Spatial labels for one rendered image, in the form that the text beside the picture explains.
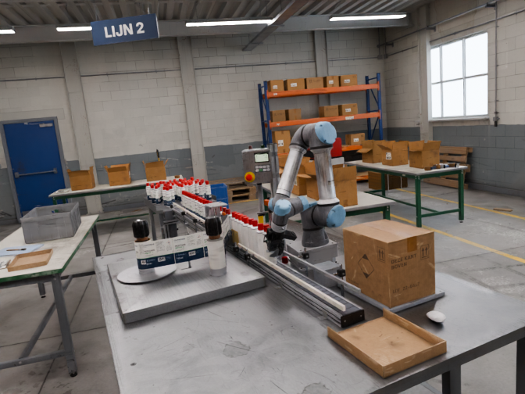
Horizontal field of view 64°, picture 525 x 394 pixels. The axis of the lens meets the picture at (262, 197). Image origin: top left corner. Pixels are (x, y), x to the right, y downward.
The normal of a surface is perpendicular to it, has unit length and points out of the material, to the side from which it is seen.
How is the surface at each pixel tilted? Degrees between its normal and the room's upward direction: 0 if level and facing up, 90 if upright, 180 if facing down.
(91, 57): 90
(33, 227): 90
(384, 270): 90
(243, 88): 90
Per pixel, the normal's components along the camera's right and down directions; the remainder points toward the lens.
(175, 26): 0.25, 0.14
